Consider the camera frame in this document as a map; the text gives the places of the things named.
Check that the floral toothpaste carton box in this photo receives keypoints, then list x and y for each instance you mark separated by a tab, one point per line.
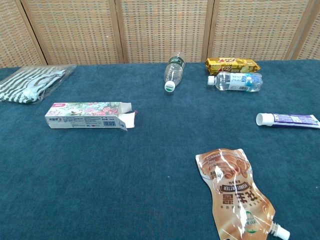
75	118

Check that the white purple toothpaste tube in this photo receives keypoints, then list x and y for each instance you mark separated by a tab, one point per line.
287	120

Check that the green label plastic bottle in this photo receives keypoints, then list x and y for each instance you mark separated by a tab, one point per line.
174	71

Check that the teal table cloth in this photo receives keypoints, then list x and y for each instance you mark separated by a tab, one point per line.
125	175

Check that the blue label plastic bottle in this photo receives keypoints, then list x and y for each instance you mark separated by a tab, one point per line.
235	82

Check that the woven wooden folding screen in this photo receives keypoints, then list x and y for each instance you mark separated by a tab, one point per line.
160	30

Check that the yellow snack package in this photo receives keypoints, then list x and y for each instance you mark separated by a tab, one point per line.
232	65

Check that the brown peanut butter pouch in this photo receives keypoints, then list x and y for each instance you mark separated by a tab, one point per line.
237	197

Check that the striped cloth in plastic bag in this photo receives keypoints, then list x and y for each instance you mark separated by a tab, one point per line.
27	85

